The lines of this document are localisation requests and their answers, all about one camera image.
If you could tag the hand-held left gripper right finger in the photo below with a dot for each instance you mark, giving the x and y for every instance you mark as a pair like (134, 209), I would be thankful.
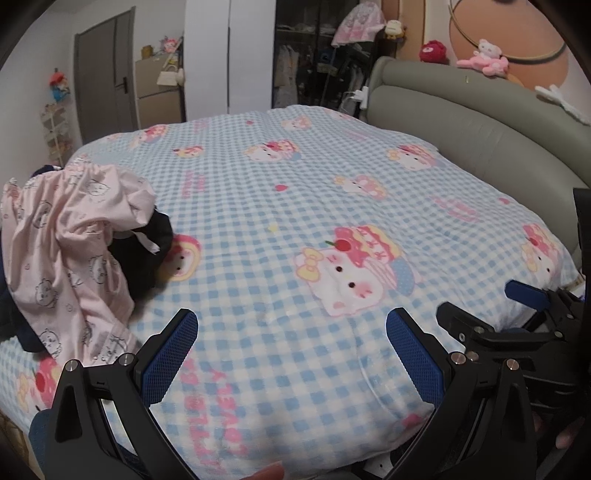
(415, 355)

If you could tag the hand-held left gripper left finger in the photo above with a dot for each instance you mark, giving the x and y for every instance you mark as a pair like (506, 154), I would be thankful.
(171, 355)

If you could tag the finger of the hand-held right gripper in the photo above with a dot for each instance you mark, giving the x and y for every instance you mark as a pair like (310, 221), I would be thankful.
(526, 295)
(461, 323)

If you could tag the pink printed pants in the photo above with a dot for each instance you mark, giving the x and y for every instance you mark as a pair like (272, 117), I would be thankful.
(69, 258)

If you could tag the open dark wardrobe with clothes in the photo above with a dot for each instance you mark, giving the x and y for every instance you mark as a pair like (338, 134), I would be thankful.
(304, 69)

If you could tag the person's right hand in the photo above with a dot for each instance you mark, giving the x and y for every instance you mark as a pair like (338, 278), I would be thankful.
(567, 434)

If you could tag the person's left hand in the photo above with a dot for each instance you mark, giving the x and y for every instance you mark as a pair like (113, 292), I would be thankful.
(270, 471)

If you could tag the navy garment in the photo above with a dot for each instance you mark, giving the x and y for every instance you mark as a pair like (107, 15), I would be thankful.
(9, 314)

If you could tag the blue checked printed blanket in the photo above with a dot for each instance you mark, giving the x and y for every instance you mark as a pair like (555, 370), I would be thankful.
(277, 207)

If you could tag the grey padded headboard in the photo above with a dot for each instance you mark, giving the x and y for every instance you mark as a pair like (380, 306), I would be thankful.
(461, 115)

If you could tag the white plush item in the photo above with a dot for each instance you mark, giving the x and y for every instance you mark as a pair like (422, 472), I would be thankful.
(561, 99)

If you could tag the thin hoop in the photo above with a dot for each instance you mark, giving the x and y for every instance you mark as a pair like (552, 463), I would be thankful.
(545, 56)

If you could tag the white shelf rack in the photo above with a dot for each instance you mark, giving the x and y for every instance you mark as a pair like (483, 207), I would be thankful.
(55, 134)

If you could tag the red plush toy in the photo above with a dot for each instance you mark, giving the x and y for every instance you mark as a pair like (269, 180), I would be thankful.
(433, 51)

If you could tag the white bag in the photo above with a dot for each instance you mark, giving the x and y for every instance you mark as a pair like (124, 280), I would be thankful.
(170, 77)

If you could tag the grey door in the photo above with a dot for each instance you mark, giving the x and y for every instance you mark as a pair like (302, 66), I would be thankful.
(106, 78)

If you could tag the yellow plush toy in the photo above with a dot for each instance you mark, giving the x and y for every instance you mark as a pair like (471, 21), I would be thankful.
(395, 30)

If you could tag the white wardrobe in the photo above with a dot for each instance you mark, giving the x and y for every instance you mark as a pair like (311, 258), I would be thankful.
(231, 55)

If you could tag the small pink plush toy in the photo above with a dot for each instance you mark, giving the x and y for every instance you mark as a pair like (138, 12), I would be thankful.
(170, 45)

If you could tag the pink hanging dress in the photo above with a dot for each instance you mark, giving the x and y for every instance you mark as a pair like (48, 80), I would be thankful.
(358, 23)

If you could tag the colourful wall plush toy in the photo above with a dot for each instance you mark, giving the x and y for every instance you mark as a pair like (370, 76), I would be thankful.
(59, 85)

